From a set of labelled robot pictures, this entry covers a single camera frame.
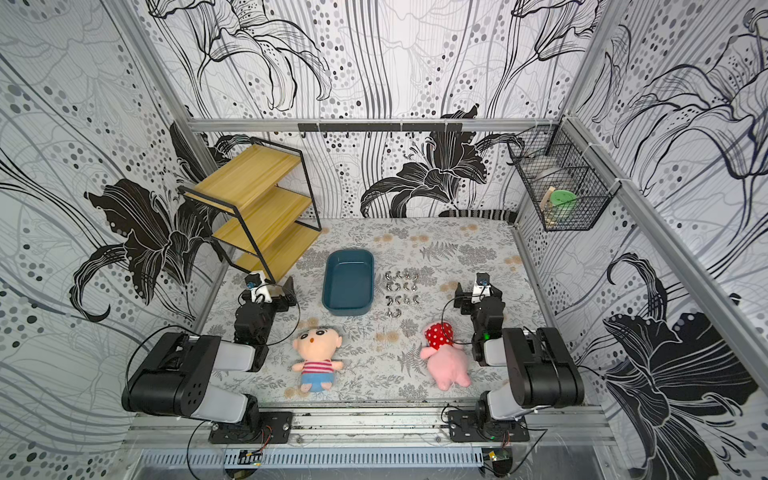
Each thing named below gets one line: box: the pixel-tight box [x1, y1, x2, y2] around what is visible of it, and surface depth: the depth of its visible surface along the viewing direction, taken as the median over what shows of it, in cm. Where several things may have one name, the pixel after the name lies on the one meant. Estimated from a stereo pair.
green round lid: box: [550, 190, 577, 210], surface depth 81 cm
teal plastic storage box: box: [322, 249, 374, 316], surface depth 100 cm
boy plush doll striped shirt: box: [291, 317, 344, 393], surface depth 80 cm
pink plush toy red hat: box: [419, 322, 471, 391], surface depth 79 cm
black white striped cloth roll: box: [438, 210, 519, 223], surface depth 121 cm
